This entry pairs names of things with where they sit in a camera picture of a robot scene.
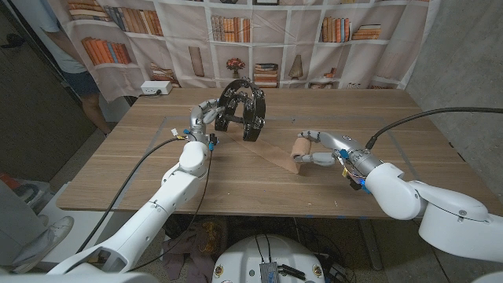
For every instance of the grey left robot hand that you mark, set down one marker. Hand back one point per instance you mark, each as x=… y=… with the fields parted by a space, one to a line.
x=198 y=122

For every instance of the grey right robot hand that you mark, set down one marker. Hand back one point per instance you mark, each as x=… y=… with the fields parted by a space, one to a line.
x=349 y=151

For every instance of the black half-moon tambourine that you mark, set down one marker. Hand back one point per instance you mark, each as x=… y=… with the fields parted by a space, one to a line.
x=251 y=135

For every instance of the tan adhesive wrap roll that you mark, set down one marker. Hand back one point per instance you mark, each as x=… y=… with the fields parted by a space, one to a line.
x=275 y=155

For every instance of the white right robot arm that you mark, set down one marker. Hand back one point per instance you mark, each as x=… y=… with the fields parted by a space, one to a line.
x=452 y=220

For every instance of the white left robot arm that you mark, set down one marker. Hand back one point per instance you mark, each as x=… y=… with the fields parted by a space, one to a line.
x=157 y=212

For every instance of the white power strip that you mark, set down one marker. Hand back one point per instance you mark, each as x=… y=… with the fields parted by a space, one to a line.
x=155 y=87

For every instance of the black floor power adapter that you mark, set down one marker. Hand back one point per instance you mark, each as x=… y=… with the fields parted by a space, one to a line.
x=337 y=272

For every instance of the grey table leg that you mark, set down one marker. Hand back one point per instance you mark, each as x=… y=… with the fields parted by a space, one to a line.
x=371 y=243

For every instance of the printed bookshelf backdrop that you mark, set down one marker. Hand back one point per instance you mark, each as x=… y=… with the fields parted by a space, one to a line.
x=275 y=39

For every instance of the crumpled purple-brown cloth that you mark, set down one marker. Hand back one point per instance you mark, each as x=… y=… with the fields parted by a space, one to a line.
x=196 y=243

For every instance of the black connector bar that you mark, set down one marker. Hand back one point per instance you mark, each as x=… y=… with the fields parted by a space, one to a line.
x=292 y=272

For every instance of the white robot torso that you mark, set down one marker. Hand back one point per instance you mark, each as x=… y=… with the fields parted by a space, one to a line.
x=243 y=255

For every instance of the grey electronics box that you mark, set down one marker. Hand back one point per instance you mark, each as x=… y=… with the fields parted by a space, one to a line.
x=269 y=273

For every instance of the standing person in shorts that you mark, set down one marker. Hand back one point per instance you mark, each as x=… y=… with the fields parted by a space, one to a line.
x=59 y=51

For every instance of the white platform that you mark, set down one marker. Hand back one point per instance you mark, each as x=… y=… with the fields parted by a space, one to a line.
x=78 y=224

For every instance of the dark grey door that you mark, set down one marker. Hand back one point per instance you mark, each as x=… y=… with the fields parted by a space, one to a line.
x=39 y=118

